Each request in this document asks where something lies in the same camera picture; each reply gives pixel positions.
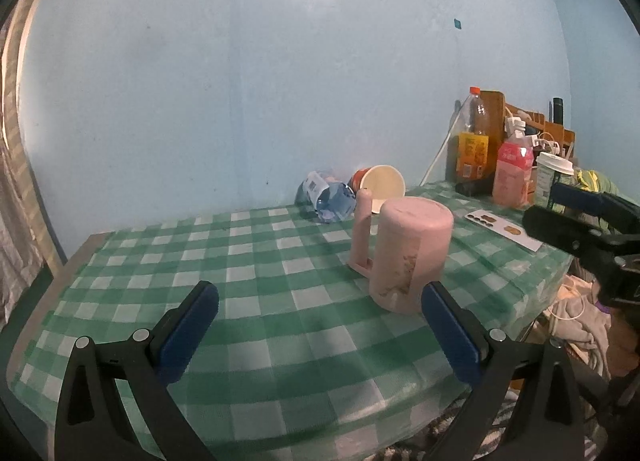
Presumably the orange-capped dark drink bottle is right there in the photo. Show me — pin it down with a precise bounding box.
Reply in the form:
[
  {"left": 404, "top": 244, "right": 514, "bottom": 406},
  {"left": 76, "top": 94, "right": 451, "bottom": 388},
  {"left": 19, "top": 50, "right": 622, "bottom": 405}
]
[{"left": 456, "top": 87, "right": 491, "bottom": 183}]

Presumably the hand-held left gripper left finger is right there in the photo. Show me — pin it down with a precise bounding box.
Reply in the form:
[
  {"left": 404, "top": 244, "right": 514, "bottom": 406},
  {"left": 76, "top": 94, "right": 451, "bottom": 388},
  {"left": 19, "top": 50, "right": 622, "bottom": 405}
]
[{"left": 55, "top": 281, "right": 220, "bottom": 461}]

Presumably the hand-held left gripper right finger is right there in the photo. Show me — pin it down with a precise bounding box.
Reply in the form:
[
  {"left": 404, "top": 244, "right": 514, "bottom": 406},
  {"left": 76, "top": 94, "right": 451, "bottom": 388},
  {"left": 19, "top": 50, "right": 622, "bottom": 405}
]
[{"left": 421, "top": 281, "right": 586, "bottom": 461}]

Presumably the white cable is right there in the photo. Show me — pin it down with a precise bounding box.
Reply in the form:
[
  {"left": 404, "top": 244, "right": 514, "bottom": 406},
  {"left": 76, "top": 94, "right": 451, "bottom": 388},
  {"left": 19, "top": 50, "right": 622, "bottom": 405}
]
[{"left": 419, "top": 105, "right": 467, "bottom": 187}]

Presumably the yellow-green cloth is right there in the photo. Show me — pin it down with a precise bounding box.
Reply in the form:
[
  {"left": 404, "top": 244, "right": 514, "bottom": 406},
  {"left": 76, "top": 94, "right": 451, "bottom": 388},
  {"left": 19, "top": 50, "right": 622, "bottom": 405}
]
[{"left": 574, "top": 168, "right": 622, "bottom": 234}]

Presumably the pink cup with handle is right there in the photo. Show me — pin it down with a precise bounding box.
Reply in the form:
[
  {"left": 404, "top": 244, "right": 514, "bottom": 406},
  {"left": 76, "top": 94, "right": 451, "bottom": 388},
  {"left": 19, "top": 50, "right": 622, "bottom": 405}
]
[{"left": 348, "top": 190, "right": 455, "bottom": 315}]

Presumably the white sticker sheet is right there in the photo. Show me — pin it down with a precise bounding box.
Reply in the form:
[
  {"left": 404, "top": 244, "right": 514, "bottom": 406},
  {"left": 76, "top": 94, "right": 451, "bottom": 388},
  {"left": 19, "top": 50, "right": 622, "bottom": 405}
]
[{"left": 464, "top": 209, "right": 547, "bottom": 251}]

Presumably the white lidded jar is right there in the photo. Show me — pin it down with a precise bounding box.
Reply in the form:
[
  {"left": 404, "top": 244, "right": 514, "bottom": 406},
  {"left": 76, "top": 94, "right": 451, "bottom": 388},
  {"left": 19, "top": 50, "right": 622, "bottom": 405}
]
[{"left": 532, "top": 152, "right": 575, "bottom": 214}]

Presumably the red and cream paper cup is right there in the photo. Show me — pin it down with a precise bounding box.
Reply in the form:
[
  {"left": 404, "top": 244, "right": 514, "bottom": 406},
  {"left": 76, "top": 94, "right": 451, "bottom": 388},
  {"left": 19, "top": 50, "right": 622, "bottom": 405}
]
[{"left": 348, "top": 164, "right": 406, "bottom": 214}]

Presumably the wooden desk rack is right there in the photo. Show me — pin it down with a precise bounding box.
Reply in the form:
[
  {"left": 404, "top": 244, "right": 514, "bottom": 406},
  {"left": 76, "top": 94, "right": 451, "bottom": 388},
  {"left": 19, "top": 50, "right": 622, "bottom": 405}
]
[{"left": 481, "top": 90, "right": 577, "bottom": 169}]

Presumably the striped dark cloth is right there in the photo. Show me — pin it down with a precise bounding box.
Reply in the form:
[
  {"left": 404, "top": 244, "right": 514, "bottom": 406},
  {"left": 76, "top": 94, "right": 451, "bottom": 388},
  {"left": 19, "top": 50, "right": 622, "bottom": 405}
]
[{"left": 370, "top": 388, "right": 601, "bottom": 461}]

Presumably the green checkered tablecloth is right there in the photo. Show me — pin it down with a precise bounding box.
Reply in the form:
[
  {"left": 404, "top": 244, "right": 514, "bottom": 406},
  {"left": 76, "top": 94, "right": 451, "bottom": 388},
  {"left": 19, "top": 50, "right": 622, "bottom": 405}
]
[{"left": 10, "top": 180, "right": 576, "bottom": 447}]

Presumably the pile of pale clothes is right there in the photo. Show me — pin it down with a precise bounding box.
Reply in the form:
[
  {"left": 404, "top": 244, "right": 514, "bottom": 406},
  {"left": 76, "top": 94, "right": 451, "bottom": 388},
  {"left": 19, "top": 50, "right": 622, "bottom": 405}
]
[{"left": 542, "top": 273, "right": 618, "bottom": 382}]

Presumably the pink drink bottle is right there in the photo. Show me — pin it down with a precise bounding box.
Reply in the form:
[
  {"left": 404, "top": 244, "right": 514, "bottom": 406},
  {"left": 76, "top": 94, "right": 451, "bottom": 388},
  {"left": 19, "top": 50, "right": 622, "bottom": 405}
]
[{"left": 492, "top": 121, "right": 535, "bottom": 207}]

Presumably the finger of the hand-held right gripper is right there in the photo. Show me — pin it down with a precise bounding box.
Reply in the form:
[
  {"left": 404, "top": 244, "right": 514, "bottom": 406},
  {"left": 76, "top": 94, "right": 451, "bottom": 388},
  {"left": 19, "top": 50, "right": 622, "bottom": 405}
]
[
  {"left": 522, "top": 204, "right": 640, "bottom": 269},
  {"left": 551, "top": 183, "right": 640, "bottom": 238}
]

